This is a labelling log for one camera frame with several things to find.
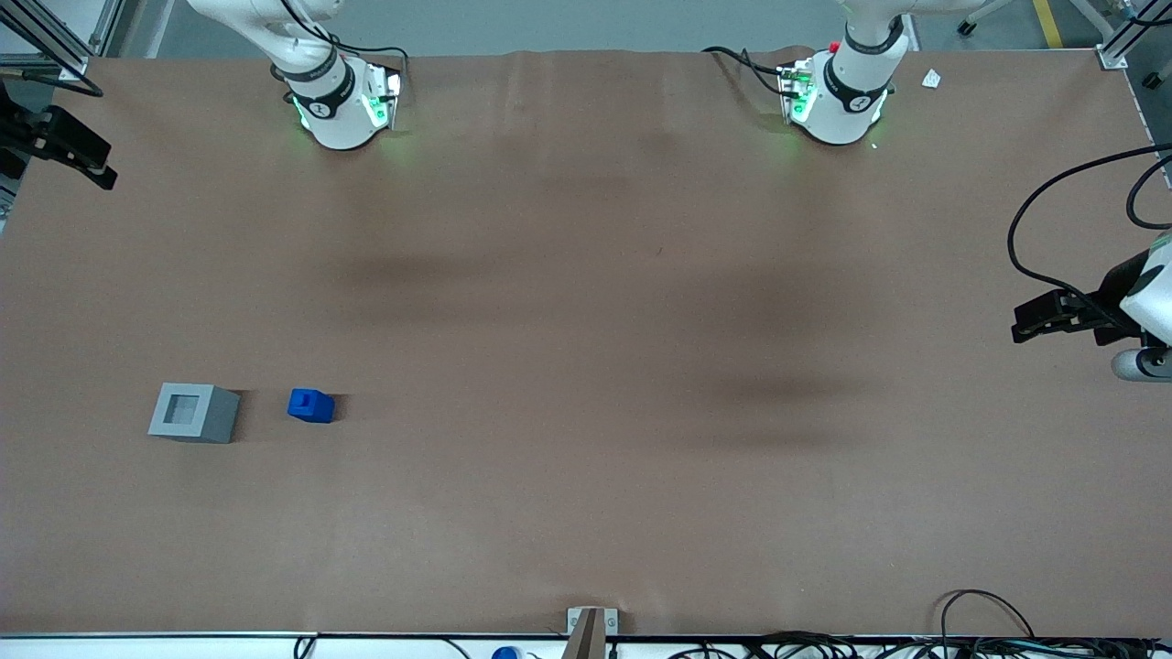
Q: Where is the long black looping cable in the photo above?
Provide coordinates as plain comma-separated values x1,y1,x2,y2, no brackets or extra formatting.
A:
1006,142,1172,317

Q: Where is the short black cable loop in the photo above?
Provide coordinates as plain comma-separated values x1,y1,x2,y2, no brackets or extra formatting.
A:
1125,154,1172,231

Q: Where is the black right arm base cable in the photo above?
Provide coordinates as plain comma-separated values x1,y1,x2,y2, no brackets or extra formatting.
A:
279,0,410,74

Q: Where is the black left arm base cable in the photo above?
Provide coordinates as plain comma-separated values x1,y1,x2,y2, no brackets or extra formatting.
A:
701,45,802,100

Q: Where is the black cable on frame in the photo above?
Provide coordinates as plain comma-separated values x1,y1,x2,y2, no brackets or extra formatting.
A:
0,62,103,99

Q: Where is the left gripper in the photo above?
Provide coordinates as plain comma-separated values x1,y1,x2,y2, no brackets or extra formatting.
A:
1011,231,1172,349

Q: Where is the blue plastic part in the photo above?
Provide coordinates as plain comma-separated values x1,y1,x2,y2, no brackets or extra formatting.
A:
287,388,337,425

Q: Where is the black cable tangle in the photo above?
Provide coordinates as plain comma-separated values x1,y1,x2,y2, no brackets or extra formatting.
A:
673,630,1172,659

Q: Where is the gray cube base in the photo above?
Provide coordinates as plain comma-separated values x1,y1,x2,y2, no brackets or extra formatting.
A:
147,382,242,446

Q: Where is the black arched cable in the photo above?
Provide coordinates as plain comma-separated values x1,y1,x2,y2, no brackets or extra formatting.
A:
939,589,1037,642

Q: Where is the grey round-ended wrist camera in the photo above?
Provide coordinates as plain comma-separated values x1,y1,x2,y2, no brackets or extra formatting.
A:
1111,345,1172,384

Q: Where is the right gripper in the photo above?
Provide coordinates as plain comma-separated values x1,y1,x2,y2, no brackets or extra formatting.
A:
0,81,118,191

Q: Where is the silver aluminium frame post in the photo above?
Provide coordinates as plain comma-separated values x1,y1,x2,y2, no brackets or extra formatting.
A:
1095,0,1172,71
0,0,125,79

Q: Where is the black arm base cable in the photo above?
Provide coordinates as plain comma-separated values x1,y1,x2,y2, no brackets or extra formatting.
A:
701,45,802,100
279,0,410,74

